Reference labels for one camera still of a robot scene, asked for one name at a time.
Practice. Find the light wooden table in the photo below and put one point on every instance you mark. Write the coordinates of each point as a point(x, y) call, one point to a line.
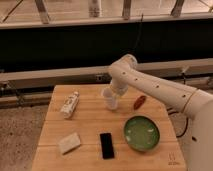
point(91, 118)

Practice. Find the white sponge block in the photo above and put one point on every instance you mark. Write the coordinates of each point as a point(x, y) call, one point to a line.
point(69, 143)

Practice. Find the green round plate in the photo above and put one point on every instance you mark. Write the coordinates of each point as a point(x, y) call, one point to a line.
point(141, 133)

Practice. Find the reddish brown sausage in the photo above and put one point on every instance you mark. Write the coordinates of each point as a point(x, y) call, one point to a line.
point(139, 102)

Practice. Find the black rectangular phone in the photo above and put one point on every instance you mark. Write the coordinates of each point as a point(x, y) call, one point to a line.
point(107, 146)

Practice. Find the white labelled tube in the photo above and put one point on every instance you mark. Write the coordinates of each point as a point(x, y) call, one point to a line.
point(69, 105)

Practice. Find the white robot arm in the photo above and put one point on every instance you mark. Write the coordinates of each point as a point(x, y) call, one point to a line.
point(195, 103)

